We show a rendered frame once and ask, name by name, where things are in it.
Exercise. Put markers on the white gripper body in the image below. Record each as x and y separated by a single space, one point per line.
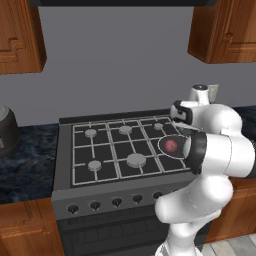
182 124

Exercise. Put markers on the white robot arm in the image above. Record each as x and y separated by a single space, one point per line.
213 156

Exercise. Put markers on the black stove knob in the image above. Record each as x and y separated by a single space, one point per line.
137 199
73 209
117 202
95 205
157 195

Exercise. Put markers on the grey stove with oven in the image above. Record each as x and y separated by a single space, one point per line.
110 153

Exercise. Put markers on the wooden base cupboard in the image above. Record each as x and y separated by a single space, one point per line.
236 210
26 230

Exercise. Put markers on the dark oven door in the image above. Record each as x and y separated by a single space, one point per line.
110 236

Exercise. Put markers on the black range hood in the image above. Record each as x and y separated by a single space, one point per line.
123 2

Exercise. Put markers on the dark grey round appliance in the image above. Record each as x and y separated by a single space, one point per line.
7 131

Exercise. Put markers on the wooden wall cupboard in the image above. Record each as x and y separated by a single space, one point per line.
226 30

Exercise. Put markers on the wooden wall cupboard door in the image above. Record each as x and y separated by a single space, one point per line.
18 36

